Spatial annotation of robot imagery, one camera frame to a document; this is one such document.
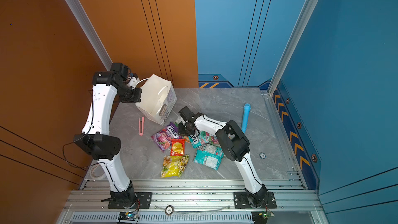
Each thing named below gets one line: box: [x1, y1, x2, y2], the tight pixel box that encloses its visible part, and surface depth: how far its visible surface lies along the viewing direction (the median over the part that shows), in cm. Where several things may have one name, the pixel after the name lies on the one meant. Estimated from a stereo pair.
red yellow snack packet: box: [169, 138, 186, 157], surface depth 91 cm
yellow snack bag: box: [160, 154, 190, 179], surface depth 82 cm
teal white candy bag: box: [193, 143, 225, 171], surface depth 87 cm
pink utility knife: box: [138, 116, 145, 136], surface depth 101 cm
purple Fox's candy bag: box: [150, 121, 183, 152], surface depth 93 cm
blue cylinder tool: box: [241, 103, 251, 134], surface depth 107 cm
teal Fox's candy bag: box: [188, 130, 220, 149], surface depth 90 cm
